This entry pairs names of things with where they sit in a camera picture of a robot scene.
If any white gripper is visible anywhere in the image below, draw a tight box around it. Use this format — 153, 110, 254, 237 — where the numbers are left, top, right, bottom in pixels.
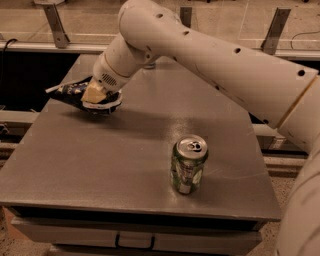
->
81, 55, 122, 103

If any blue chip bag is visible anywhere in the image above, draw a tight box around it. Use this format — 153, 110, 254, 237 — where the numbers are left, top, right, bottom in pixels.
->
45, 77, 122, 115

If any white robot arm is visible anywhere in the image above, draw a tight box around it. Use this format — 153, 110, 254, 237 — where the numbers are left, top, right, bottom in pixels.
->
82, 0, 320, 256

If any blue silver tall can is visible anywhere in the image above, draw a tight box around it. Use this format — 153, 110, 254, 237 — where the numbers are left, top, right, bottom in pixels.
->
143, 62, 156, 70

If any green soda can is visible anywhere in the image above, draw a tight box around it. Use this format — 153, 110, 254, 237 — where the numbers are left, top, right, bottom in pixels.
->
170, 134, 209, 195

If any left metal railing bracket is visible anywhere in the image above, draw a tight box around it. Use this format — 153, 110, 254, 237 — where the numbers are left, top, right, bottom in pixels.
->
33, 0, 70, 49

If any metal railing bracket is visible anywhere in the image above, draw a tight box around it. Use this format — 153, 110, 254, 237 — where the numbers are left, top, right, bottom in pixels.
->
180, 7, 192, 27
261, 7, 291, 55
33, 0, 70, 49

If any black cable at left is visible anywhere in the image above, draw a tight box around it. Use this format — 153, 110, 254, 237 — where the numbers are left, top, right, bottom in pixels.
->
0, 38, 18, 88

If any middle metal railing bracket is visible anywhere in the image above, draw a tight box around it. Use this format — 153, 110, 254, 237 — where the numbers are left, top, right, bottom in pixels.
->
180, 7, 192, 27

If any grey drawer with black handle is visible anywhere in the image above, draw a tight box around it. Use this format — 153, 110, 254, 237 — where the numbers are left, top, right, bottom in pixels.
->
12, 217, 261, 256

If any right metal railing bracket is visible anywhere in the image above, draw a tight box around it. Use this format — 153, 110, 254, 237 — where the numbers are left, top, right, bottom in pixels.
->
261, 7, 291, 55

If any cable at right background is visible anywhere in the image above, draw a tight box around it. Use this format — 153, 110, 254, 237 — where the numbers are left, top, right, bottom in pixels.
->
289, 30, 320, 50

